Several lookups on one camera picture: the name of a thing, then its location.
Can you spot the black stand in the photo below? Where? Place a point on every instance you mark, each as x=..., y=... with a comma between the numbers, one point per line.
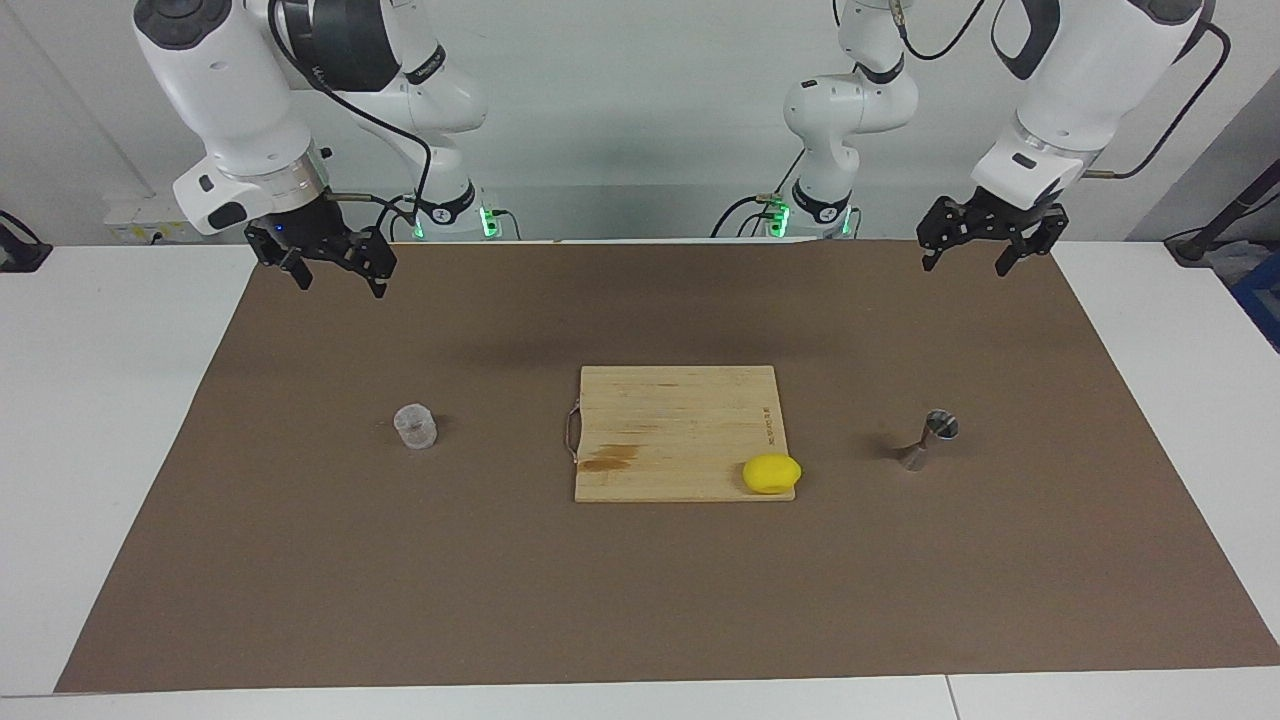
x=1195, y=245

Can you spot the yellow lemon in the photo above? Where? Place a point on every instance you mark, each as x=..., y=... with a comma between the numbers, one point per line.
x=770, y=474

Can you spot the wooden cutting board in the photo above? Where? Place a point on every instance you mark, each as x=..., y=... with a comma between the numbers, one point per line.
x=680, y=430

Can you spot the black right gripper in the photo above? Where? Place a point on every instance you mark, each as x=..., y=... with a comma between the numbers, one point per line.
x=305, y=230

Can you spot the steel double jigger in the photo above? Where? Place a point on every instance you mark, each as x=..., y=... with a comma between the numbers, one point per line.
x=915, y=458

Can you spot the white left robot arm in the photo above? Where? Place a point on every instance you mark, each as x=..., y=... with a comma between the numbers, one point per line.
x=1080, y=80

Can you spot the brown table mat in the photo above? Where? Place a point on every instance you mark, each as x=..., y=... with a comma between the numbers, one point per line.
x=400, y=580

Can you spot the black clamp mount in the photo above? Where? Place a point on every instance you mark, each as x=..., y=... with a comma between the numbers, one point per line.
x=20, y=255

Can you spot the clear plastic cup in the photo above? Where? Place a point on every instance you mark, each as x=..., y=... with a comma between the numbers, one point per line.
x=415, y=428

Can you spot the white wall power strip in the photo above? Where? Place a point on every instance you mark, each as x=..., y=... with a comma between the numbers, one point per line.
x=140, y=215

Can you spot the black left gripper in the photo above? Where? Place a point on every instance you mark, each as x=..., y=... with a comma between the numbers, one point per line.
x=1005, y=220

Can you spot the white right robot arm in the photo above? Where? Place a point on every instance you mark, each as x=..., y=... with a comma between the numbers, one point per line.
x=230, y=90

